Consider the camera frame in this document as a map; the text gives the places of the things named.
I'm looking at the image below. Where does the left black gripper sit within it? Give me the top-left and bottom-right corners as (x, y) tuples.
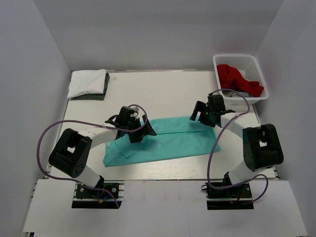
(125, 115), (156, 143)

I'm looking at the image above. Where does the teal t shirt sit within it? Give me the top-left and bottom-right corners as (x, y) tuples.
(103, 116), (216, 167)

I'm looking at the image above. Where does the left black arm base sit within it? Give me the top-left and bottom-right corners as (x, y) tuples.
(72, 181), (124, 209)

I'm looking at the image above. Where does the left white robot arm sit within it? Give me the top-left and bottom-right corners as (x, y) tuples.
(48, 105), (156, 197)

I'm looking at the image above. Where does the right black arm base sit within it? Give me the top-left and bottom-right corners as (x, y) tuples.
(201, 183), (254, 210)

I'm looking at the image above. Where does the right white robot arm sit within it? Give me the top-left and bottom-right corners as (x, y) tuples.
(190, 93), (284, 197)

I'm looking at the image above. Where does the grey t shirt in basket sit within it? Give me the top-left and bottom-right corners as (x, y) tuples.
(223, 90), (251, 98)

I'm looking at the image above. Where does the red t shirt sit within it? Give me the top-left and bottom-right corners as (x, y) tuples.
(217, 64), (264, 97)

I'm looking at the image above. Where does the white plastic basket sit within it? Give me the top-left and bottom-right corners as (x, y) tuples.
(213, 54), (269, 105)

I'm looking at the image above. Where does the folded white t shirt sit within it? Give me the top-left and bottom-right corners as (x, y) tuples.
(67, 69), (107, 99)

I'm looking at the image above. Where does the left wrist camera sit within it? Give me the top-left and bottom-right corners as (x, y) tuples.
(129, 106), (139, 118)

